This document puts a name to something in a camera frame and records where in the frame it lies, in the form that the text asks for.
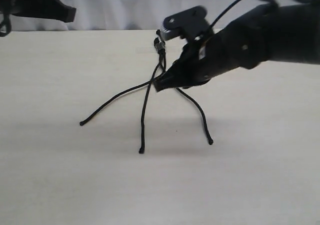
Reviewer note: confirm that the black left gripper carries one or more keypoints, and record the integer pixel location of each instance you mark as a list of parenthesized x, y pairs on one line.
[(38, 9)]

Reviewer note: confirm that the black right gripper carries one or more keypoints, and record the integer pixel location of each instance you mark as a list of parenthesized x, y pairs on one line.
[(243, 43)]

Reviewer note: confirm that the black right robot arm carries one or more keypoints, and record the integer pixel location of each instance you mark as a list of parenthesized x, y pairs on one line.
[(284, 34)]

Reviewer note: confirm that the clear adhesive tape strip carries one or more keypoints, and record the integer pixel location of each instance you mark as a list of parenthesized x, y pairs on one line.
[(152, 50)]

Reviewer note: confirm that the white fabric backdrop curtain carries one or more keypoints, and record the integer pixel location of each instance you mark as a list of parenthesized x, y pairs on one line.
[(118, 14)]

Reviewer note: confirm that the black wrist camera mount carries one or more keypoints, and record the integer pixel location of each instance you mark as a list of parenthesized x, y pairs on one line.
[(187, 24)]

